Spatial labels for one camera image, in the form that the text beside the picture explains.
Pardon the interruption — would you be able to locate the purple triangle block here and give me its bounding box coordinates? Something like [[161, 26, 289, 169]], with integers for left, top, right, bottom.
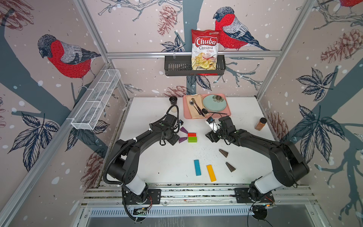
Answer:
[[179, 137, 188, 143], [180, 127, 189, 134]]

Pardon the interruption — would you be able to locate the green rectangular block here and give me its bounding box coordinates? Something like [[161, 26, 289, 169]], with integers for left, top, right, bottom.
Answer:
[[188, 137, 198, 143]]

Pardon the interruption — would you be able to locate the brown triangle block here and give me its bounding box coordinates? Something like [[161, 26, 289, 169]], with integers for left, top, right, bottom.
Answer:
[[219, 149, 229, 158], [226, 162, 236, 173]]

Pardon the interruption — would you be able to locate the teal long block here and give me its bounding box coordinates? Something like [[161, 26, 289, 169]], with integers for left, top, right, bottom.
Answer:
[[194, 159, 201, 176]]

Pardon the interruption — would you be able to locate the yellow long block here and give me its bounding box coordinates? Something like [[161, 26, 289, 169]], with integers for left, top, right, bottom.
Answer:
[[207, 165, 216, 182]]

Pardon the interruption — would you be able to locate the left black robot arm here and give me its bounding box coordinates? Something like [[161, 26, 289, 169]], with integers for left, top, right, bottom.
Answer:
[[103, 105, 183, 201]]

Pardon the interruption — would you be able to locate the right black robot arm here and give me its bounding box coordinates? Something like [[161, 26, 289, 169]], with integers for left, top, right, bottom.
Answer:
[[206, 116, 310, 201]]

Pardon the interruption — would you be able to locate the pink plastic tray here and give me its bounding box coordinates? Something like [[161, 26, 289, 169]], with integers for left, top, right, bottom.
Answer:
[[182, 94, 231, 119]]

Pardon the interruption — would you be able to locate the black long spoon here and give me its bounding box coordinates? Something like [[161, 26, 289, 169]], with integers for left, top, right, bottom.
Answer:
[[202, 108, 227, 115]]

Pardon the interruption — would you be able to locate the mint green flower plate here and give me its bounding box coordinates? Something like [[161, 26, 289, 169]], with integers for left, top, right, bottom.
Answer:
[[203, 95, 227, 112]]

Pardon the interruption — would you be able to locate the brown spice bottle black cap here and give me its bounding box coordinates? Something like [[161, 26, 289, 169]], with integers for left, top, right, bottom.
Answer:
[[255, 117, 267, 131]]

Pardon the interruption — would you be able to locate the glass salt grinder black cap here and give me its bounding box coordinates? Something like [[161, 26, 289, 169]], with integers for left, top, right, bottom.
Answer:
[[169, 96, 178, 113]]

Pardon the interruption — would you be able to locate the silver teaspoon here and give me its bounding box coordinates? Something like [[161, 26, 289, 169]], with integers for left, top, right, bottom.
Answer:
[[189, 100, 201, 115]]

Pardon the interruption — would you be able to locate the beige cloth napkin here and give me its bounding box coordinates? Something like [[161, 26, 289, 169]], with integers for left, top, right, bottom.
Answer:
[[183, 94, 206, 119]]

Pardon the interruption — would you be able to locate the iridescent butter knife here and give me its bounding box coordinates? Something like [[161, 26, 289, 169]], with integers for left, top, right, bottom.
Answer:
[[192, 98, 205, 117]]

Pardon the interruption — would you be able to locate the Chuba cassava chips bag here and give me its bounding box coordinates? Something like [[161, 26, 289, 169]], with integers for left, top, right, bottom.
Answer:
[[192, 30, 220, 69]]

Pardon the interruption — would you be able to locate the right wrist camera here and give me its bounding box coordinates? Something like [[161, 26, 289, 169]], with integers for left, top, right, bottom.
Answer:
[[206, 117, 220, 133]]

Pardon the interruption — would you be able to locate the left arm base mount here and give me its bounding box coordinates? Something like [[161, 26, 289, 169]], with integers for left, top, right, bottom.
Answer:
[[122, 188, 161, 205]]

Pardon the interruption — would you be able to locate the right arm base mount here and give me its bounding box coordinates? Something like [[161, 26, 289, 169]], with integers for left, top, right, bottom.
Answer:
[[234, 188, 254, 203]]

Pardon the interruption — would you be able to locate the black wire wall basket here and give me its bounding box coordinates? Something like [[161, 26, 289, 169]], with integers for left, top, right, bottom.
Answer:
[[164, 55, 226, 76]]

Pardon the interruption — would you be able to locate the white wire wall basket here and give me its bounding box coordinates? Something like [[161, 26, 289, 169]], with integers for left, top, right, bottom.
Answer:
[[71, 69, 121, 130]]

